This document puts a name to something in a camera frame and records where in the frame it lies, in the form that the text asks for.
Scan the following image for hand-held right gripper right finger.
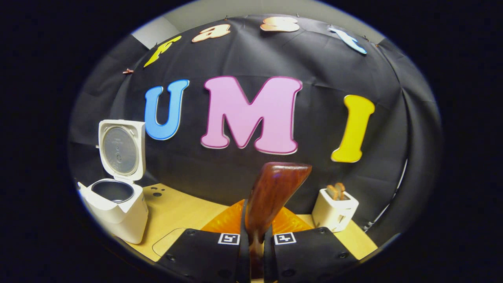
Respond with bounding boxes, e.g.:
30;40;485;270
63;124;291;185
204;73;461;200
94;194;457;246
263;206;359;283

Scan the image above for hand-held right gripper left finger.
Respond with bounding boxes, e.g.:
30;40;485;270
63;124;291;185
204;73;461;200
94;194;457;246
157;198;250;283

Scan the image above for brown wooden spoon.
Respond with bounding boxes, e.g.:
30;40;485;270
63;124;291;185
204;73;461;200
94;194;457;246
244;162;313;279

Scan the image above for white rice cooker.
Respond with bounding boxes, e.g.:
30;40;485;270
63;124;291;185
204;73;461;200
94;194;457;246
77;119;149;244

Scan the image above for clear plastic container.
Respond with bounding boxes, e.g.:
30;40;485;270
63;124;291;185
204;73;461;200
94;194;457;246
152;227;187;258

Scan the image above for white toaster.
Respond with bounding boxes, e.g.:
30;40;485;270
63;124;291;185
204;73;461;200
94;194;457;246
312;188;359;232

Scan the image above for black backdrop cloth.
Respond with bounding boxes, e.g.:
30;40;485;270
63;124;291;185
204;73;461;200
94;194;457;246
67;14;442;244

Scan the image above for thin white cable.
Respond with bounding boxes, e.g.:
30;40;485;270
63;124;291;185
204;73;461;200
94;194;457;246
363;159;408;231

